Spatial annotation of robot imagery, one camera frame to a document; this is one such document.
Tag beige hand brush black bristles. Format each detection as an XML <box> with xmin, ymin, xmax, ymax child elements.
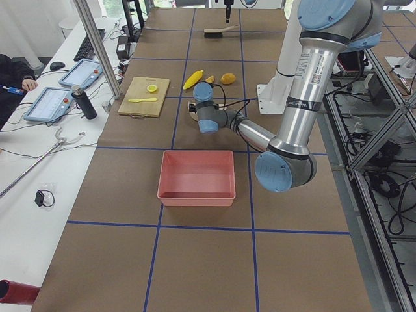
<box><xmin>203</xmin><ymin>24</ymin><xmax>240</xmax><ymax>38</ymax></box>

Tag black computer mouse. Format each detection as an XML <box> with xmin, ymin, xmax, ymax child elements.
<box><xmin>49</xmin><ymin>61</ymin><xmax>66</xmax><ymax>71</ymax></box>

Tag yellow toy corn cob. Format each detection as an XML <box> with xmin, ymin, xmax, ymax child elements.
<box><xmin>183</xmin><ymin>70</ymin><xmax>204</xmax><ymax>90</ymax></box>

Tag yellow toy lemon slice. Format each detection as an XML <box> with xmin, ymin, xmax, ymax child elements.
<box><xmin>146</xmin><ymin>84</ymin><xmax>159</xmax><ymax>93</ymax></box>

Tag beige plastic dustpan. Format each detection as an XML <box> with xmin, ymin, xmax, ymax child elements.
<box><xmin>187</xmin><ymin>102</ymin><xmax>227</xmax><ymax>123</ymax></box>

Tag black keyboard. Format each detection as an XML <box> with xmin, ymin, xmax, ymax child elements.
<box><xmin>73</xmin><ymin>36</ymin><xmax>96</xmax><ymax>62</ymax></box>

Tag blue teach pendant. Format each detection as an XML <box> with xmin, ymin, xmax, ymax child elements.
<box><xmin>23</xmin><ymin>87</ymin><xmax>73</xmax><ymax>123</ymax></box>
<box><xmin>58</xmin><ymin>58</ymin><xmax>103</xmax><ymax>89</ymax></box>

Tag red cylinder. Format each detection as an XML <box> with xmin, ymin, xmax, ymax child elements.
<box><xmin>1</xmin><ymin>279</ymin><xmax>40</xmax><ymax>306</ymax></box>

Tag pink plastic bin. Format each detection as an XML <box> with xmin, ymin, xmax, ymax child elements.
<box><xmin>157</xmin><ymin>150</ymin><xmax>236</xmax><ymax>207</ymax></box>

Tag small black clip device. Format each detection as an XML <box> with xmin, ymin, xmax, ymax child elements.
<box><xmin>34</xmin><ymin>190</ymin><xmax>45</xmax><ymax>207</ymax></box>

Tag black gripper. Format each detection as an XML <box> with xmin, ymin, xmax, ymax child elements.
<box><xmin>223</xmin><ymin>0</ymin><xmax>234</xmax><ymax>23</ymax></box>
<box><xmin>188</xmin><ymin>103</ymin><xmax>196</xmax><ymax>113</ymax></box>

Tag black water bottle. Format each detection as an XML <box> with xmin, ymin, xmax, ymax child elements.
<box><xmin>71</xmin><ymin>84</ymin><xmax>97</xmax><ymax>120</ymax></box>

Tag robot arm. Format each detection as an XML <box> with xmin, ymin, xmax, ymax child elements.
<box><xmin>208</xmin><ymin>0</ymin><xmax>257</xmax><ymax>24</ymax></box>
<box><xmin>191</xmin><ymin>1</ymin><xmax>384</xmax><ymax>192</ymax></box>

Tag far blue teach pendant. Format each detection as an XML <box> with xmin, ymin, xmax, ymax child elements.
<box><xmin>58</xmin><ymin>58</ymin><xmax>103</xmax><ymax>89</ymax></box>

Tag near blue teach pendant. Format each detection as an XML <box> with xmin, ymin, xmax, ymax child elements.
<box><xmin>23</xmin><ymin>87</ymin><xmax>73</xmax><ymax>123</ymax></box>

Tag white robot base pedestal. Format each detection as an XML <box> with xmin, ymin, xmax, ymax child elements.
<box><xmin>257</xmin><ymin>0</ymin><xmax>302</xmax><ymax>114</ymax></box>

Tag person in black clothing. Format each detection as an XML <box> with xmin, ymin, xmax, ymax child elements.
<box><xmin>1</xmin><ymin>54</ymin><xmax>38</xmax><ymax>128</ymax></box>

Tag wooden cutting board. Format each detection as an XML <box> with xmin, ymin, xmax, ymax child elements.
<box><xmin>118</xmin><ymin>77</ymin><xmax>170</xmax><ymax>118</ymax></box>

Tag brown toy potato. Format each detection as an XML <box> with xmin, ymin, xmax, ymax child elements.
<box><xmin>220</xmin><ymin>73</ymin><xmax>236</xmax><ymax>85</ymax></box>

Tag black power adapter box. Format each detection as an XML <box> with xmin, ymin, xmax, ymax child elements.
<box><xmin>116</xmin><ymin>36</ymin><xmax>136</xmax><ymax>60</ymax></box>

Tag metal reacher grabber tool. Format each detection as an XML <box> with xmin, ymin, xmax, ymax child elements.
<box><xmin>0</xmin><ymin>127</ymin><xmax>87</xmax><ymax>198</ymax></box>

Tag small metal cup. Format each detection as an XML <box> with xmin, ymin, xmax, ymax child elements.
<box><xmin>101</xmin><ymin>102</ymin><xmax>112</xmax><ymax>113</ymax></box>

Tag aluminium frame post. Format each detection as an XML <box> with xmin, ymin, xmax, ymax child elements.
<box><xmin>73</xmin><ymin>0</ymin><xmax>122</xmax><ymax>99</ymax></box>

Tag yellow toy knife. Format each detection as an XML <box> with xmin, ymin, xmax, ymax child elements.
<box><xmin>127</xmin><ymin>97</ymin><xmax>158</xmax><ymax>103</ymax></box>

